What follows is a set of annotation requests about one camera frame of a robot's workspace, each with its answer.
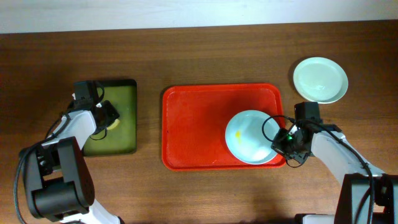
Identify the mint green plate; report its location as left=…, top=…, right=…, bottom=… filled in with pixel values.
left=293, top=57, right=349, bottom=101

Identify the yellow green scrub sponge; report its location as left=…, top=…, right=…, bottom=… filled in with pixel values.
left=106, top=119, right=120, bottom=130

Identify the light blue plate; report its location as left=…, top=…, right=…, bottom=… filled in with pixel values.
left=224, top=110, right=280, bottom=165

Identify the cream white plate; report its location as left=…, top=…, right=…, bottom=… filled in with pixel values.
left=308, top=91, right=345, bottom=104

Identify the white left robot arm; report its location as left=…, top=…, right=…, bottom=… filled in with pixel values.
left=13, top=80, right=123, bottom=223

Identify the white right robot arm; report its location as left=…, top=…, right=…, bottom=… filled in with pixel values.
left=294, top=102, right=397, bottom=223

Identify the black tray with soapy water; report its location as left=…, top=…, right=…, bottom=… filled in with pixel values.
left=83, top=79, right=137, bottom=157

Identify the red plastic tray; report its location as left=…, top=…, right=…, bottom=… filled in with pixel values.
left=161, top=83, right=285, bottom=171

